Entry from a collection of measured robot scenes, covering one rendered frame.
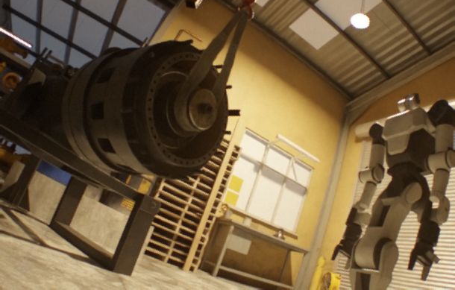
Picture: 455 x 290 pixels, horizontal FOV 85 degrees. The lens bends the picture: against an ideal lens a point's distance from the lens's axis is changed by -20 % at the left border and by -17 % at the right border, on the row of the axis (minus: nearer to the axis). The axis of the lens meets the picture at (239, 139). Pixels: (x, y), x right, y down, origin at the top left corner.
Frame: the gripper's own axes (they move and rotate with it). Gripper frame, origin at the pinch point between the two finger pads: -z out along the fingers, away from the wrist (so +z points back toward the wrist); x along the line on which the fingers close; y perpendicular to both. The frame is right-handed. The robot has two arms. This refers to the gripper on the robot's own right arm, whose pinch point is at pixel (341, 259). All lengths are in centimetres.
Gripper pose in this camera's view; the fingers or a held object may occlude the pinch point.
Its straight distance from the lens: 154.7
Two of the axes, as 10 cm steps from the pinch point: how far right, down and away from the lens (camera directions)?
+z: 4.9, -7.6, 4.2
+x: -7.7, -6.0, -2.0
